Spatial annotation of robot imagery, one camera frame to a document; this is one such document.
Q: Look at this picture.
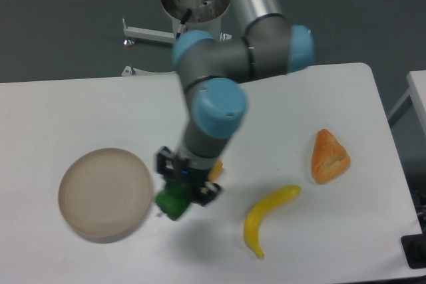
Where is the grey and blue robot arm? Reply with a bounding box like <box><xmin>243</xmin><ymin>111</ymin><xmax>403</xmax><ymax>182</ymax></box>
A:
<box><xmin>155</xmin><ymin>0</ymin><xmax>314</xmax><ymax>210</ymax></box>

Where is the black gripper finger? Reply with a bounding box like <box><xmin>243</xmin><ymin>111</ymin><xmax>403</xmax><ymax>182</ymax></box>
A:
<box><xmin>194</xmin><ymin>182</ymin><xmax>222</xmax><ymax>206</ymax></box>
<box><xmin>156</xmin><ymin>146</ymin><xmax>175</xmax><ymax>181</ymax></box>

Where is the black device at table edge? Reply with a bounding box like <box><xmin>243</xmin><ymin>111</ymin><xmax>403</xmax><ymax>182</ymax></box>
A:
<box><xmin>401</xmin><ymin>233</ymin><xmax>425</xmax><ymax>269</ymax></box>

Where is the green toy pepper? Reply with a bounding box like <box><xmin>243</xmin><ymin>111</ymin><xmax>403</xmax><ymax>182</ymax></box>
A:
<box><xmin>155</xmin><ymin>180</ymin><xmax>192</xmax><ymax>221</ymax></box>

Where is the beige round plate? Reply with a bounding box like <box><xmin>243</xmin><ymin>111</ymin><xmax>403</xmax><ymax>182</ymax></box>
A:
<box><xmin>57</xmin><ymin>148</ymin><xmax>153</xmax><ymax>243</ymax></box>

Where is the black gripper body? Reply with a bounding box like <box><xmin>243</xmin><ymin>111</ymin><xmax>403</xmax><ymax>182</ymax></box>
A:
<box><xmin>172</xmin><ymin>156</ymin><xmax>215</xmax><ymax>198</ymax></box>

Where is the yellow toy banana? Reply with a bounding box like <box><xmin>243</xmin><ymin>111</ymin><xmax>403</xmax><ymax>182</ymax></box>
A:
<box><xmin>243</xmin><ymin>184</ymin><xmax>302</xmax><ymax>259</ymax></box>

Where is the orange toy croissant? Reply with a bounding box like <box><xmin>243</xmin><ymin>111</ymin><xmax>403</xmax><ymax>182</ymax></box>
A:
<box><xmin>311</xmin><ymin>129</ymin><xmax>351</xmax><ymax>184</ymax></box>

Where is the yellow toy pepper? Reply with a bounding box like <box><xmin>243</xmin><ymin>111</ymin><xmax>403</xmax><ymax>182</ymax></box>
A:
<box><xmin>208</xmin><ymin>160</ymin><xmax>223</xmax><ymax>182</ymax></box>

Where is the white side table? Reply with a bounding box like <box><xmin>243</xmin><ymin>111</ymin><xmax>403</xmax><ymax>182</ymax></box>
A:
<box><xmin>387</xmin><ymin>70</ymin><xmax>425</xmax><ymax>130</ymax></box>

